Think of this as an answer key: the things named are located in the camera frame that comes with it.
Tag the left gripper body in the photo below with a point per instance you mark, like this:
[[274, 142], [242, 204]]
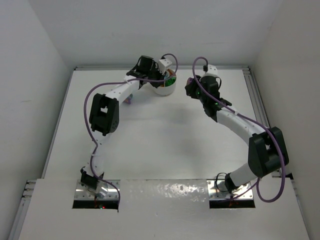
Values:
[[155, 74]]

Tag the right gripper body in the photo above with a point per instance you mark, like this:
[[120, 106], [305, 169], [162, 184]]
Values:
[[190, 88]]

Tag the purple butterfly wing lego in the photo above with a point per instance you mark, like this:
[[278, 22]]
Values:
[[189, 81]]

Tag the orange brown lego piece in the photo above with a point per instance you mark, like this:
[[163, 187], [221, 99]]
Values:
[[170, 73]]

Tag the green lego brick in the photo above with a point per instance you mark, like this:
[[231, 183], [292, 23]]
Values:
[[170, 81]]

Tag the white divided round container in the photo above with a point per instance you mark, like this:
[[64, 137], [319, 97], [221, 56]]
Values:
[[167, 87]]

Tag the teal purple butterfly lego cluster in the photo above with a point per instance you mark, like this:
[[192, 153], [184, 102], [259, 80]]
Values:
[[128, 99]]

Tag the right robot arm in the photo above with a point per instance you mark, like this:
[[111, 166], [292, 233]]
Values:
[[267, 150]]

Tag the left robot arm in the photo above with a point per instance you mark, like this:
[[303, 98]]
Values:
[[104, 114]]

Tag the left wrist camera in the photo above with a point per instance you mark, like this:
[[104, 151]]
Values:
[[164, 64]]

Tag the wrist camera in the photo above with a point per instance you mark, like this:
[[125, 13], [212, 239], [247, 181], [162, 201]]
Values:
[[210, 70], [164, 64]]

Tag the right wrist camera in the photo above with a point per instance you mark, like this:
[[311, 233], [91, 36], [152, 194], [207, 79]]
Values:
[[210, 70]]

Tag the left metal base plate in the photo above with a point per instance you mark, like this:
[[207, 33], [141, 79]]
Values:
[[103, 191]]

